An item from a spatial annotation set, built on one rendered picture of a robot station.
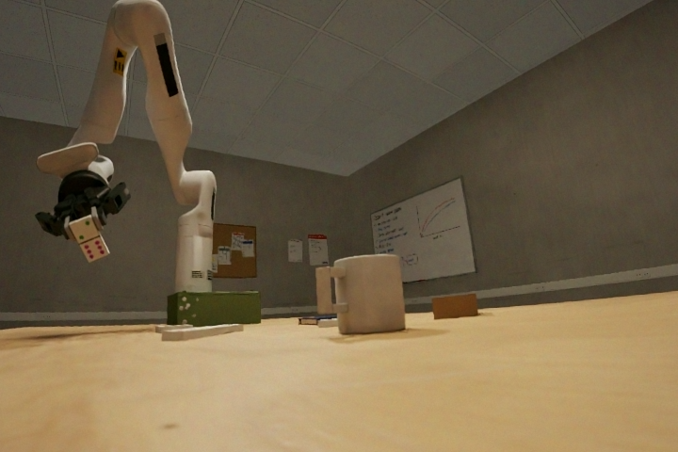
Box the white domino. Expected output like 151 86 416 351
155 325 193 333
223 324 244 333
193 326 228 337
69 215 109 263
318 319 338 328
162 329 208 341

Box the beige mug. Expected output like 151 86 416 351
315 254 406 334

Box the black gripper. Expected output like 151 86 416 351
35 170 131 242

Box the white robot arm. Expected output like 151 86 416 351
36 0 217 293

